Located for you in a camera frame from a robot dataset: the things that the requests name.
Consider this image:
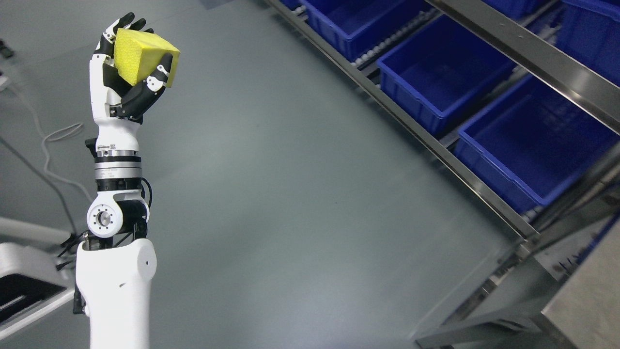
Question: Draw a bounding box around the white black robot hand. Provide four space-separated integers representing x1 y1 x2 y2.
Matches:
85 13 173 157

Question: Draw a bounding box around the yellow foam block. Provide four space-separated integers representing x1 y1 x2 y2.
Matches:
114 28 180 88

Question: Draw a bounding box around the blue plastic bin middle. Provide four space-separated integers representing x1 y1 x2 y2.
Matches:
378 16 514 138

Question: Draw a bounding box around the blue plastic bin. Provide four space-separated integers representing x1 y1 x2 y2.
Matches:
301 0 431 62
378 16 514 138
454 76 619 214

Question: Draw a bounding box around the white machine base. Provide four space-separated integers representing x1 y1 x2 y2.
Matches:
0 217 75 340

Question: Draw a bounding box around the blue plastic bin far left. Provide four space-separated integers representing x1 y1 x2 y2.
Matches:
301 0 431 62

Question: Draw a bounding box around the blue bin upper left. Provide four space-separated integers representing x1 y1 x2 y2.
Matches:
483 0 549 19

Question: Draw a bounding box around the blue plastic bin right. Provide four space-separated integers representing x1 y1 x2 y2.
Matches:
454 76 619 214

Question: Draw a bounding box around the blue bin upper right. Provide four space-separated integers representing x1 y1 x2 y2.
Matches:
556 0 620 85

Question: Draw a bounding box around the stainless steel table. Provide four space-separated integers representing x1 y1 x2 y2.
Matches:
414 227 620 349

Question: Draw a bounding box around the white cable on floor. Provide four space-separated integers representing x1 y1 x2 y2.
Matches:
0 73 93 202

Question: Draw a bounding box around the black cable on floor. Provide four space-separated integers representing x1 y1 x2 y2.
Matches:
0 137 78 236

